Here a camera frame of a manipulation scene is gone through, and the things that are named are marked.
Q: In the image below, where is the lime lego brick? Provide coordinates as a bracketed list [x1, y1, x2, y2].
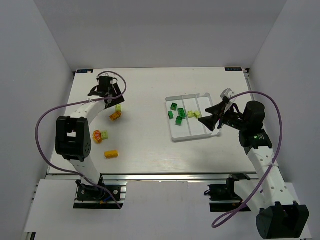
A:
[115, 104, 122, 113]
[187, 110, 195, 118]
[100, 130, 109, 140]
[193, 111, 201, 119]

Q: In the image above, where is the orange lego brick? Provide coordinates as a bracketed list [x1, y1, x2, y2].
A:
[109, 111, 122, 121]

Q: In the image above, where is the dark green square lego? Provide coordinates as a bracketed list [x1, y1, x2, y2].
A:
[177, 108, 186, 119]

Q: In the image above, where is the dark green lego brick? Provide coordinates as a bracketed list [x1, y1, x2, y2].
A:
[175, 116, 183, 126]

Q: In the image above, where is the dark green small lego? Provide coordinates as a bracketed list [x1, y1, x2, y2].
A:
[168, 111, 174, 119]

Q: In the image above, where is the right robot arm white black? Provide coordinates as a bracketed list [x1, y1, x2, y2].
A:
[198, 100, 310, 240]

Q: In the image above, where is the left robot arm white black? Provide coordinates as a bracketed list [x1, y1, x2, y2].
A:
[55, 75, 125, 185]

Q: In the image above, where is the white three-compartment tray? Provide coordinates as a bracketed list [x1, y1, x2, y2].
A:
[165, 93, 221, 142]

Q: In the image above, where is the orange flower lego piece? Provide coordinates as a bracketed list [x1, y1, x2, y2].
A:
[92, 130, 103, 144]

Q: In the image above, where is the left corner label sticker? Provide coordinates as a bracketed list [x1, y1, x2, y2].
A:
[76, 69, 94, 74]

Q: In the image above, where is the corner label sticker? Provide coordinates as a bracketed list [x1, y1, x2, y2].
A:
[76, 69, 94, 74]
[224, 67, 243, 72]

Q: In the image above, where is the right corner label sticker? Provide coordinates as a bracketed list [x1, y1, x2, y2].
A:
[224, 67, 243, 72]

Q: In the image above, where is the yellow long lego brick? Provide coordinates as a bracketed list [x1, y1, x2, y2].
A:
[104, 150, 119, 159]

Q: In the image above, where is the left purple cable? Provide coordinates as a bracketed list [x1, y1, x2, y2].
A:
[34, 71, 127, 210]

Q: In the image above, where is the purple cable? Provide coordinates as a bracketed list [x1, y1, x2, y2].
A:
[211, 91, 283, 229]
[34, 71, 127, 210]

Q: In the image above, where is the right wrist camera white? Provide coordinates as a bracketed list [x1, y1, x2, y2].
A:
[220, 88, 235, 113]

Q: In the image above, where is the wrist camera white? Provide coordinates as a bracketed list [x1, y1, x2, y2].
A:
[96, 72, 110, 80]
[220, 88, 235, 113]

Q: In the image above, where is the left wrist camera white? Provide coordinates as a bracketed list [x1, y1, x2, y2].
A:
[96, 72, 110, 80]

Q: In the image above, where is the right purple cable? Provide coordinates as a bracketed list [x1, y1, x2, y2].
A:
[211, 91, 283, 229]

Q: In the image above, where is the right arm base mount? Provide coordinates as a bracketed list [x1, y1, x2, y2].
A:
[203, 173, 251, 213]

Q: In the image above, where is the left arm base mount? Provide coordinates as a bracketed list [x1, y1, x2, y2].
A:
[73, 176, 125, 210]

